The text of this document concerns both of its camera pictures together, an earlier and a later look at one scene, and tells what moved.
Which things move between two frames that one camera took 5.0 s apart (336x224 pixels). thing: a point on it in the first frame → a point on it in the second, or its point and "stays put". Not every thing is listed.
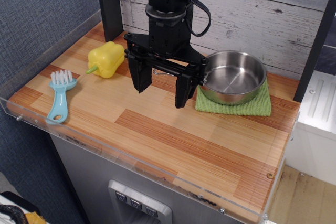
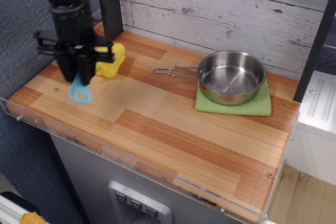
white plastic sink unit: [312, 150] stays put
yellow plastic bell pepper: [105, 60] stays put
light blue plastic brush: [63, 80] → [77, 86]
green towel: [260, 106] stays put
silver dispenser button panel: [133, 206] stays put
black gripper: [168, 46] → [73, 36]
